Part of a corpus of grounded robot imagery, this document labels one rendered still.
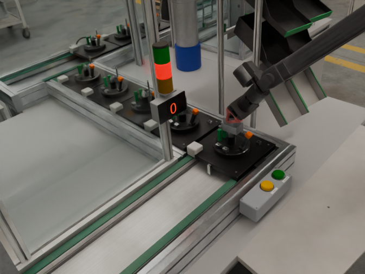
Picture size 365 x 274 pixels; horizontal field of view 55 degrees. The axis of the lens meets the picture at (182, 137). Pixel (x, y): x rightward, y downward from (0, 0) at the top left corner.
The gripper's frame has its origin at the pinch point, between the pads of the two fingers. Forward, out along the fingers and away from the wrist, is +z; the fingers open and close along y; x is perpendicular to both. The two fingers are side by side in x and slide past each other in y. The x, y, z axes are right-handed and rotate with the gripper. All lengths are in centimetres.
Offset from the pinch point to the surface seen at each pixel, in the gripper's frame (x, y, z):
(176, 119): -16.1, 0.7, 26.0
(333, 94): 32, -226, 118
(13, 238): -11, 77, 12
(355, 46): 10, -353, 137
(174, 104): -14.8, 18.0, -3.4
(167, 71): -22.2, 19.1, -12.9
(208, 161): 6.4, 11.8, 11.6
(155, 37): -31.6, 17.7, -17.4
